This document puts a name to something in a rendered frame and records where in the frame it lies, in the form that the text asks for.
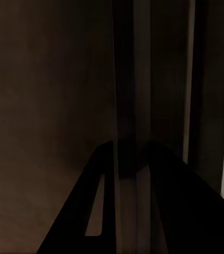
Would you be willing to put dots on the cabinet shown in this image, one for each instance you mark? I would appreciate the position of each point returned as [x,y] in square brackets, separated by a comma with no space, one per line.
[75,74]

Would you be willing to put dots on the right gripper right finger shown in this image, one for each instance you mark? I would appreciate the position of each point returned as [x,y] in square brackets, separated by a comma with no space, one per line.
[192,213]

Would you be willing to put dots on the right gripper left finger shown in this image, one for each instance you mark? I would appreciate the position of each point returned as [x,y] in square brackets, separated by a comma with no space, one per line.
[66,235]

